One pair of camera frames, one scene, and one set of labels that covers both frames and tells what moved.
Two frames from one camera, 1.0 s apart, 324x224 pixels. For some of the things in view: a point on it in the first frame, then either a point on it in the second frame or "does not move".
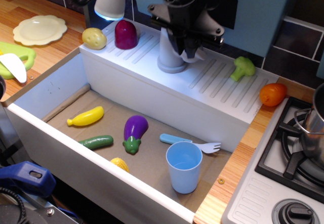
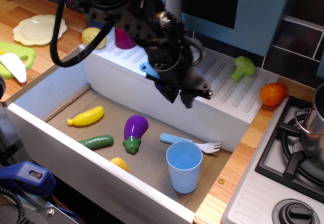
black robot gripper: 185,14 to 172,58
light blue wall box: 249,12 does not move
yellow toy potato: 93,38 does not move
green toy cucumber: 97,141 does not move
